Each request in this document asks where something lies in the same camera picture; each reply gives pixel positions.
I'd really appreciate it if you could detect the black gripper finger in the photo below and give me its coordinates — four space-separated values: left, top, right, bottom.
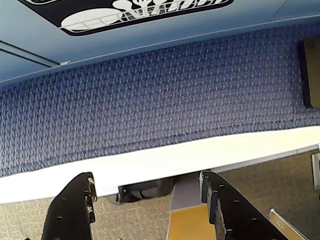
41 171 98 240
198 170 310 240

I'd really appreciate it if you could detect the white metal rail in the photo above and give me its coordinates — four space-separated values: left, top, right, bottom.
268 207 311 240

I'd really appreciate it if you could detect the blue toy kitchen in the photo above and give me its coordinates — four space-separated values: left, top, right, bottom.
0 0 320 85

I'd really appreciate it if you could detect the dishwasher door with plate decal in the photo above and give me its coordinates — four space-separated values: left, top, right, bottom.
0 0 320 68

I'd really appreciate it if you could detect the blue woven rug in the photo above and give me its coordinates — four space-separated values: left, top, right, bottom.
0 23 320 179

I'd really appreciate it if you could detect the dark backpack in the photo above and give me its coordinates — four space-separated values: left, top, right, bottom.
116 177 176 204

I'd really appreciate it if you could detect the white bracket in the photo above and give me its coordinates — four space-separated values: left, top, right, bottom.
310 143 320 191

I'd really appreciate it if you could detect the grey and yellow post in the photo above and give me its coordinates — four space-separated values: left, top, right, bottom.
167 178 211 240

